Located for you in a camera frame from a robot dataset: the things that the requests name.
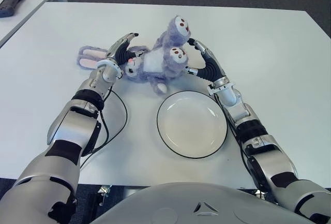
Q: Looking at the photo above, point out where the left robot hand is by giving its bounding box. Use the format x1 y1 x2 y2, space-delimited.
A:
104 32 148 66

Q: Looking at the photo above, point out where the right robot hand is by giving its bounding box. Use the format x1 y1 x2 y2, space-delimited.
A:
185 37 230 84

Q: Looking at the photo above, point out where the purple plush doll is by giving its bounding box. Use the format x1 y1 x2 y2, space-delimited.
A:
77 14 191 95

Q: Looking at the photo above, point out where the white plate with black rim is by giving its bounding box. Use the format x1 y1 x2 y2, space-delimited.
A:
156 91 228 160

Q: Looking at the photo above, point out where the black handheld controller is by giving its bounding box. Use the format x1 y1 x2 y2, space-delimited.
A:
0 0 26 18

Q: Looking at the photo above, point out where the silver robot torso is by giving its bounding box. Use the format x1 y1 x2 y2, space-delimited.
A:
87 182 316 224

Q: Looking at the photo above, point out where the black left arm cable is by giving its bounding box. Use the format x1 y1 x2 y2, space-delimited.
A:
79 84 128 170

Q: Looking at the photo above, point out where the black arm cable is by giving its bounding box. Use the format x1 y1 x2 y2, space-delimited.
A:
79 84 128 170
212 92 246 181

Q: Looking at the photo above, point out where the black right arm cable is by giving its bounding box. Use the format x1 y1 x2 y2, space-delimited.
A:
212 92 246 181

